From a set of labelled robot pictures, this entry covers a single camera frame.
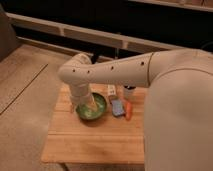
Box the blue sponge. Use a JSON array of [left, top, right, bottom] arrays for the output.
[[111, 99, 125, 117]]

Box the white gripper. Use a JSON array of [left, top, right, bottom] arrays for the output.
[[70, 94, 98, 111]]

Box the orange carrot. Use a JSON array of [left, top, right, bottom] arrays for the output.
[[125, 101, 132, 121]]

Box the striped black white cup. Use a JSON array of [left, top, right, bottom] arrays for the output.
[[123, 86, 135, 100]]

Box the white bottle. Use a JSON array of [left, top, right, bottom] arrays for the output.
[[107, 85, 117, 97]]

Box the green bowl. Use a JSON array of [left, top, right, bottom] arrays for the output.
[[76, 92, 107, 120]]

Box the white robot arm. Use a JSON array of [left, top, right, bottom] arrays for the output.
[[59, 49, 213, 171]]

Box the wooden table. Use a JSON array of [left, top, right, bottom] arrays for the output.
[[41, 84, 147, 164]]

